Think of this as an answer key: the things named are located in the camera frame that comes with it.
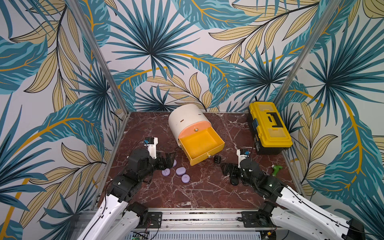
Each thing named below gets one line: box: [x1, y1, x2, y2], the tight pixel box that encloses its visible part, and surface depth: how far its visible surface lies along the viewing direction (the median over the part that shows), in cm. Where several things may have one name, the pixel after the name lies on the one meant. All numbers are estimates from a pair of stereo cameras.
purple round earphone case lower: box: [181, 173, 191, 184], surface depth 87 cm
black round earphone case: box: [230, 178, 239, 186], surface depth 86 cm
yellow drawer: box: [178, 126, 225, 166], surface depth 92 cm
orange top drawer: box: [178, 121, 212, 139], surface depth 83 cm
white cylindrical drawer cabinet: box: [168, 104, 212, 148], surface depth 92 cm
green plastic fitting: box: [272, 165, 283, 177], surface depth 92 cm
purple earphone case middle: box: [176, 167, 186, 176], surface depth 90 cm
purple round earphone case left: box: [161, 168, 171, 177], surface depth 89 cm
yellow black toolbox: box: [247, 101, 293, 155], surface depth 92 cm
